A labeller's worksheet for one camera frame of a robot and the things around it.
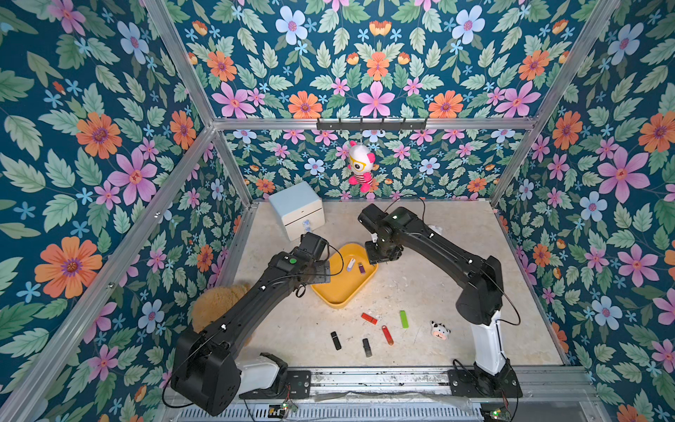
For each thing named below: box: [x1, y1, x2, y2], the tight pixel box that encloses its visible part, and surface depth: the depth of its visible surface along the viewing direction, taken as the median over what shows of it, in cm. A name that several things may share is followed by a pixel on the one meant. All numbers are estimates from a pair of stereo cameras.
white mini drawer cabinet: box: [268, 181, 326, 241], surface depth 103 cm
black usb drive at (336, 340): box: [330, 330, 342, 351], surface depth 84 cm
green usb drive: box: [399, 309, 410, 330], surface depth 88 cm
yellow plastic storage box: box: [311, 242, 379, 309], surface depth 97 cm
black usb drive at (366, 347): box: [362, 337, 373, 358], surface depth 82 cm
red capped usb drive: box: [360, 312, 379, 326], surface depth 88 cm
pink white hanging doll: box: [348, 140, 380, 194], surface depth 100 cm
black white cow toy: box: [429, 320, 451, 341], surface depth 84 cm
